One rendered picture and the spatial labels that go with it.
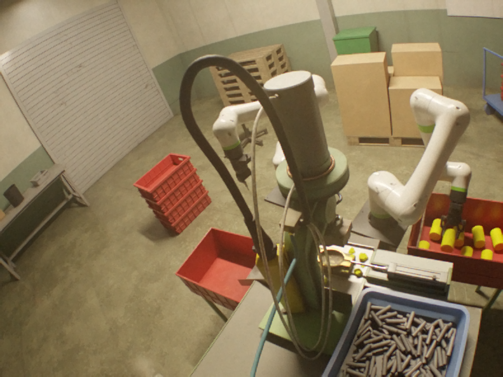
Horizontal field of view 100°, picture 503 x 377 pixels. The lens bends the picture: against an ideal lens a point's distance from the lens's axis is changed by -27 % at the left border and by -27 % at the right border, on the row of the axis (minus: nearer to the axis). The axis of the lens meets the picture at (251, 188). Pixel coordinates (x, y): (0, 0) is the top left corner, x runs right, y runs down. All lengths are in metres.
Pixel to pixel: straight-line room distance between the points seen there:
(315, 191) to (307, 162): 0.08
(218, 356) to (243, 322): 0.17
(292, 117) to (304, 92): 0.07
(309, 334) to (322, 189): 0.53
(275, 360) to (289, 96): 0.86
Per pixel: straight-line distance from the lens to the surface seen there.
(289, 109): 0.67
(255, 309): 1.19
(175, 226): 3.22
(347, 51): 4.58
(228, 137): 1.29
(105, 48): 6.51
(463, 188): 1.50
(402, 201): 1.14
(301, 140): 0.71
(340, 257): 1.15
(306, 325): 1.05
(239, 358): 1.13
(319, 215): 0.83
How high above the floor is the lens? 1.95
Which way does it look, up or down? 35 degrees down
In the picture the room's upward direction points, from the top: 23 degrees counter-clockwise
